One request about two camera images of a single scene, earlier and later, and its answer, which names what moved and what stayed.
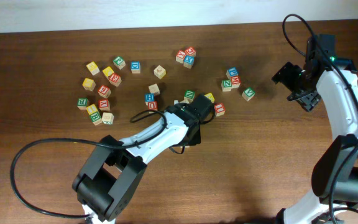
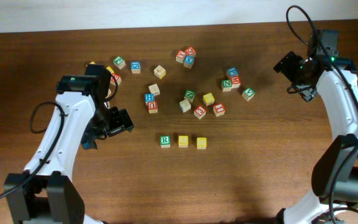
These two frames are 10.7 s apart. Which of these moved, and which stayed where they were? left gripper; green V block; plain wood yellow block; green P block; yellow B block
Moved: left gripper
Stayed: green V block; yellow B block; plain wood yellow block; green P block
